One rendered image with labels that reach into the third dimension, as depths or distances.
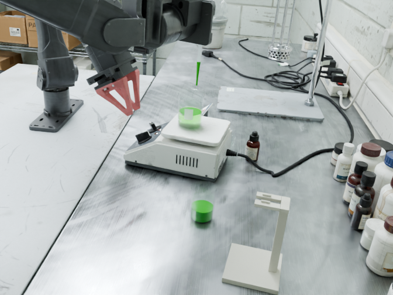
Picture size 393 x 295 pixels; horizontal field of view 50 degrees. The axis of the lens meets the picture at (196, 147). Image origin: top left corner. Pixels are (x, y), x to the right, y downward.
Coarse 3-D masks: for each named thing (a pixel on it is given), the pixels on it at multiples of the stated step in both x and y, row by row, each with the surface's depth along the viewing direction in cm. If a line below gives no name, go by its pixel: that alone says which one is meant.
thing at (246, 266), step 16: (272, 208) 56; (288, 208) 55; (240, 256) 64; (256, 256) 64; (272, 256) 60; (224, 272) 61; (240, 272) 61; (256, 272) 61; (272, 272) 61; (256, 288) 59; (272, 288) 58
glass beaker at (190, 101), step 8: (184, 88) 85; (184, 96) 81; (192, 96) 81; (200, 96) 85; (184, 104) 82; (192, 104) 82; (200, 104) 82; (184, 112) 83; (192, 112) 82; (200, 112) 83; (184, 120) 83; (192, 120) 83; (200, 120) 84; (184, 128) 84; (192, 128) 84
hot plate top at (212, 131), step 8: (176, 120) 88; (208, 120) 89; (216, 120) 90; (224, 120) 90; (168, 128) 84; (176, 128) 85; (200, 128) 85; (208, 128) 86; (216, 128) 86; (224, 128) 86; (168, 136) 82; (176, 136) 82; (184, 136) 82; (192, 136) 82; (200, 136) 82; (208, 136) 82; (216, 136) 82; (208, 144) 80; (216, 144) 80
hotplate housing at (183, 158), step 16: (160, 144) 83; (176, 144) 82; (192, 144) 83; (224, 144) 85; (128, 160) 87; (144, 160) 86; (160, 160) 84; (176, 160) 83; (192, 160) 82; (208, 160) 81; (224, 160) 88; (192, 176) 84; (208, 176) 83
